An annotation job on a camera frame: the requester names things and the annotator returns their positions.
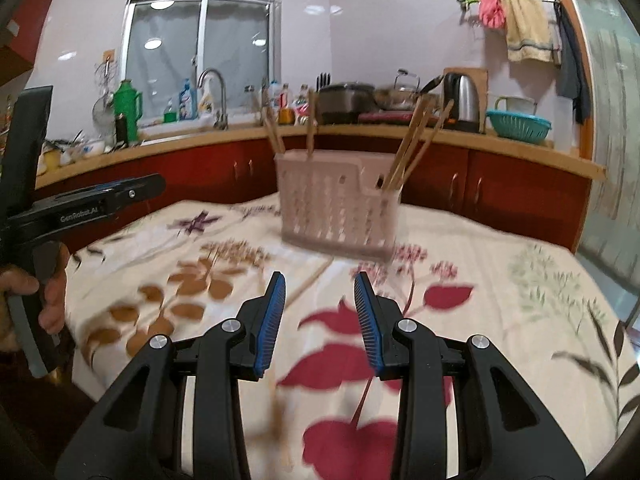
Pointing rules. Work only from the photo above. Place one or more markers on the red kitchen cabinet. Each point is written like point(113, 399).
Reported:
point(525, 195)

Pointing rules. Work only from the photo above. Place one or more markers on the wooden chopstick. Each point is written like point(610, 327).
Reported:
point(271, 130)
point(310, 120)
point(279, 140)
point(419, 135)
point(279, 420)
point(407, 130)
point(312, 279)
point(435, 130)

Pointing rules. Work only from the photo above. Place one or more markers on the glass wok lid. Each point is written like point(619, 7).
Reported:
point(400, 87)

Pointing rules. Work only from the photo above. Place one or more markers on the white bottle blue cap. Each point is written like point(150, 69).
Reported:
point(274, 92)

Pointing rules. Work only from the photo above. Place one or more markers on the dark rice cooker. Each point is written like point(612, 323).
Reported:
point(345, 105)

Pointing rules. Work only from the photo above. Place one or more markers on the amber oil bottle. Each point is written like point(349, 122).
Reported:
point(286, 112)

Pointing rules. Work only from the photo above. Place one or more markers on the steel electric kettle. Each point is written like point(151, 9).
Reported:
point(465, 105)

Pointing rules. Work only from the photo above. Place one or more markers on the red wall cabinet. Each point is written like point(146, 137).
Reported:
point(25, 20)

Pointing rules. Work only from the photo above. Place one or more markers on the red induction cooker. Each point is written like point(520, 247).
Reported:
point(385, 118)

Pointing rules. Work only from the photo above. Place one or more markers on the steel kitchen faucet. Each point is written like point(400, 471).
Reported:
point(222, 105)

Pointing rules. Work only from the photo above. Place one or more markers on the wooden cutting board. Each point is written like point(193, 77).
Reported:
point(479, 77)

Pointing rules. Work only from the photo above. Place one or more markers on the white patterned bowl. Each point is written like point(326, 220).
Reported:
point(94, 147)

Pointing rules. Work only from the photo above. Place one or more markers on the red white snack packet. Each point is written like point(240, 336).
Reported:
point(302, 114)

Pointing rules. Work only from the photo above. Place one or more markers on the knife block with knives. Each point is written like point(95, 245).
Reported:
point(323, 82)

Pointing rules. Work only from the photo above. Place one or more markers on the person's left hand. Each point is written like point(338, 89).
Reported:
point(55, 300)

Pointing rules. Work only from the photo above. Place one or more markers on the sliding aluminium window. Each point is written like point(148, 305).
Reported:
point(230, 45)

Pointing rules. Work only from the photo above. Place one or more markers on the pink plastic utensil holder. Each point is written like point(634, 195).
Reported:
point(325, 210)

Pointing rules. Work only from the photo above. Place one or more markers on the green thermos flask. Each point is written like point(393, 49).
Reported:
point(127, 115)

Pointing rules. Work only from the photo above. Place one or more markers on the glass jar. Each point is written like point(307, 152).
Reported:
point(249, 97)

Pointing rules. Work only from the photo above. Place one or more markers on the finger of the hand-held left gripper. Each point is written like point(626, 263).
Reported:
point(145, 186)

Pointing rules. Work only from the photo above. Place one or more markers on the hanging metal strainer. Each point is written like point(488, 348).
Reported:
point(102, 110)

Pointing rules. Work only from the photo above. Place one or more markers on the green soap pump bottle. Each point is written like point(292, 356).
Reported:
point(170, 114)

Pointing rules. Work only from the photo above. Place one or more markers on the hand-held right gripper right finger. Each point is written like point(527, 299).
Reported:
point(367, 330)

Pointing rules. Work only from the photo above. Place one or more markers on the beige kitchen countertop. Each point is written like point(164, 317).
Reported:
point(500, 147)

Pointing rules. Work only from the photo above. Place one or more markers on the metal towel rack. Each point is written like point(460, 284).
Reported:
point(467, 2)

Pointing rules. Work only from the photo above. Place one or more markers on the black bottle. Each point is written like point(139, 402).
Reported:
point(121, 132)

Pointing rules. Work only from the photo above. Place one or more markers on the floral tablecloth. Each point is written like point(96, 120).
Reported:
point(500, 310)

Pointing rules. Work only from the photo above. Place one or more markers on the pink rubber gloves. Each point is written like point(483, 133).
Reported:
point(492, 12)

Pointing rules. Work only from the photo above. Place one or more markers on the grey cloth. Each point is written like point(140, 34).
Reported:
point(572, 70)

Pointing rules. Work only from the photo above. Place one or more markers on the blue detergent bottle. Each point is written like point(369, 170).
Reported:
point(188, 102)

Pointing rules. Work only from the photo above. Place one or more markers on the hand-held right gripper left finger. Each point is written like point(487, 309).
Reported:
point(270, 330)

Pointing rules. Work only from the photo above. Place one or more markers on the white spray bottle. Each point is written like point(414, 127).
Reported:
point(206, 102)

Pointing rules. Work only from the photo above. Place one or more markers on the frosted glass door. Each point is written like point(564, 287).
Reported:
point(610, 110)

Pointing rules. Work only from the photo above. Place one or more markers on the yellow capped bottle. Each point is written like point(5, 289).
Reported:
point(303, 94)

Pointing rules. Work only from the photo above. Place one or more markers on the teal plastic colander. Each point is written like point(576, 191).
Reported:
point(520, 127)

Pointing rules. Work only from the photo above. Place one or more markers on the yellow towel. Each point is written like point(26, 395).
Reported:
point(530, 30)

